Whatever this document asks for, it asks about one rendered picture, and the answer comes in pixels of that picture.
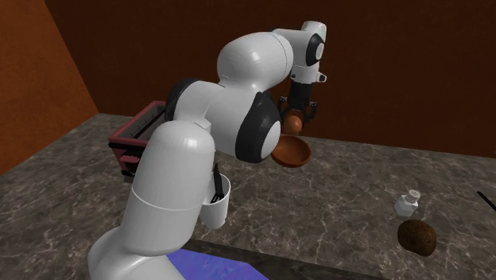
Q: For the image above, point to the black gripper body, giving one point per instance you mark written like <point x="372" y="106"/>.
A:
<point x="299" y="95"/>

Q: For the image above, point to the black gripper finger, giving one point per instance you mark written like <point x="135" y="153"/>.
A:
<point x="312" y="110"/>
<point x="283" y="105"/>

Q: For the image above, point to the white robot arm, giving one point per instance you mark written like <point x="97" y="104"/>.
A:
<point x="174" y="182"/>

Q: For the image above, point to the brown egg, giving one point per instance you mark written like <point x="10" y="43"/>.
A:
<point x="293" y="125"/>

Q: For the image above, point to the brown bowl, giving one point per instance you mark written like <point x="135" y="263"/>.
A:
<point x="292" y="152"/>

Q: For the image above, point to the black fork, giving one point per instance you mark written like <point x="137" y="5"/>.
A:
<point x="218" y="186"/>

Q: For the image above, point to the white cup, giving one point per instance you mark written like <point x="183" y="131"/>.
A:
<point x="217" y="213"/>

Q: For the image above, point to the white salt shaker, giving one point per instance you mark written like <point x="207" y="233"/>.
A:
<point x="406" y="204"/>

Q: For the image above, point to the red toaster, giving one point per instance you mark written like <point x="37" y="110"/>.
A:
<point x="133" y="133"/>

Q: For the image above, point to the brown rough potato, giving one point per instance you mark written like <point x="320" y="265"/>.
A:
<point x="417" y="237"/>

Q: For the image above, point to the blue patterned robot stand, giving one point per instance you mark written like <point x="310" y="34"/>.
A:
<point x="211" y="267"/>

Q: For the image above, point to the thin black stick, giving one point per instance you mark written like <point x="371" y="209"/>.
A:
<point x="488" y="201"/>

